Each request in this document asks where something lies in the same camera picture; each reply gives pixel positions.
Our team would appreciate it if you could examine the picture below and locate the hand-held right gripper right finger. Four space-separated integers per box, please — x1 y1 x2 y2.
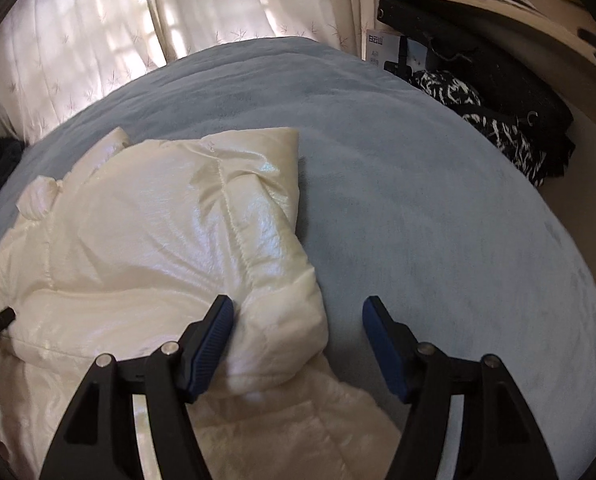
362 295 559 480

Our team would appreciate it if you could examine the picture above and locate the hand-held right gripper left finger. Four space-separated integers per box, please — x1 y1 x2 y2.
38 294 236 480

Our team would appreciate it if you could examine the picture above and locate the black bag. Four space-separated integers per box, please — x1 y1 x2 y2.
377 0 576 178

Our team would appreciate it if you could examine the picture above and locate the black and white patterned cloth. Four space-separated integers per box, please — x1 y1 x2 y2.
410 70 548 186

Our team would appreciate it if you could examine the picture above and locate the wooden desk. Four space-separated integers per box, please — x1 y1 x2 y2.
373 0 596 126

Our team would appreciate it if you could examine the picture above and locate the white cardboard box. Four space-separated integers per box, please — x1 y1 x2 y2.
365 30 429 73

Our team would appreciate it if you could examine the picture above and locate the light blue fleece blanket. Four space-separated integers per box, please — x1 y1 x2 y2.
0 36 596 480

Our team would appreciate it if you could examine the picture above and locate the white leaf-print curtain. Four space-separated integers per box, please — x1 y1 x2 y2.
0 0 373 146

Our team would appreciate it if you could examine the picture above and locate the white puffer jacket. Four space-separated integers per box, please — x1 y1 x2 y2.
0 126 409 480

